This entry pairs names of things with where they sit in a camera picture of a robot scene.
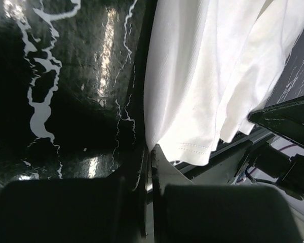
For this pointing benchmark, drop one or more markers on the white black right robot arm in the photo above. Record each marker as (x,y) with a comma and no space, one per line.
(288,171)

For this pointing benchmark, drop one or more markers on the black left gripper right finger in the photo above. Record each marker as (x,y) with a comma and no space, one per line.
(185,212)

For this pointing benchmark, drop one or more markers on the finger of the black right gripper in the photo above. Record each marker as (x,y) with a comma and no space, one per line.
(285,120)

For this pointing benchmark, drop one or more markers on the white t-shirt with robot print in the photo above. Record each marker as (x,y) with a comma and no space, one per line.
(209,64)

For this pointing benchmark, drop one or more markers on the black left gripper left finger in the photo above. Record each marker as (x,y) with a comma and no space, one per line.
(110,209)

